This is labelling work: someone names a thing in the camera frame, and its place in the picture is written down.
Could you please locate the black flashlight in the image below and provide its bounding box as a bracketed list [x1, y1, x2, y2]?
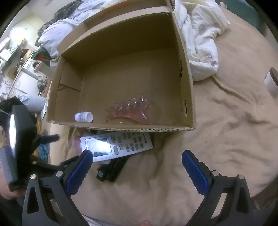
[96, 156, 129, 182]

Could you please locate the white air conditioner remote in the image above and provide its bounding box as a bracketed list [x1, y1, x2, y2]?
[80, 132, 153, 162]

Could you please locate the person's left hand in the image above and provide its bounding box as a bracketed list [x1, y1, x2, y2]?
[0, 165, 26, 200]

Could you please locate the beige bed blanket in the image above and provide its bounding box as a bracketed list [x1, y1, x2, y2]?
[46, 6, 278, 226]

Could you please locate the small white pill bottle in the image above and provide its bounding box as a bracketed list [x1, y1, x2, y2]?
[74, 112, 93, 123]

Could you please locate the red translucent hair claw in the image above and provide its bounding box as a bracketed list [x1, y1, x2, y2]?
[105, 94, 150, 125]

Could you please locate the brown lidded white jar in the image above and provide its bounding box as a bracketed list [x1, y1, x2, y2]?
[264, 67, 278, 98]

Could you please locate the brown cardboard box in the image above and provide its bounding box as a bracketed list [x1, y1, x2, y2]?
[47, 1, 195, 131]

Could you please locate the camouflage patterned cloth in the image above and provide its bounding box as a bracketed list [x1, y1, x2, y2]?
[35, 0, 84, 47]

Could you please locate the white printed duvet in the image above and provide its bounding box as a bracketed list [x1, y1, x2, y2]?
[38, 1, 230, 82]

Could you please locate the teal headboard cushion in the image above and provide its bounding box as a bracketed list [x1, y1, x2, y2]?
[224, 0, 266, 35]

